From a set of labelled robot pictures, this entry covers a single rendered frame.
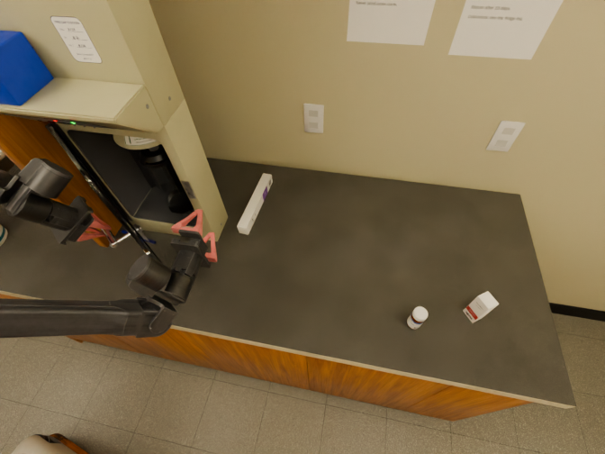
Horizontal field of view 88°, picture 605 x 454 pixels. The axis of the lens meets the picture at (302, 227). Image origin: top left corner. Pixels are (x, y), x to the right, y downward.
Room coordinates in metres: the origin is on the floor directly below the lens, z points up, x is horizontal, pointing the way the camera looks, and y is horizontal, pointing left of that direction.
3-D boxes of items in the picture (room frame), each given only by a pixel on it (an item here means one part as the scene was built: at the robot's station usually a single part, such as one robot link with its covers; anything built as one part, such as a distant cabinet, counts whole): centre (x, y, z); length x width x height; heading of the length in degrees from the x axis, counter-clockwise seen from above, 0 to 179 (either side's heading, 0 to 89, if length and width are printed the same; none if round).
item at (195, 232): (0.44, 0.25, 1.25); 0.09 x 0.07 x 0.07; 167
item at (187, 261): (0.37, 0.27, 1.21); 0.07 x 0.07 x 0.10; 77
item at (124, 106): (0.59, 0.46, 1.46); 0.32 x 0.11 x 0.10; 76
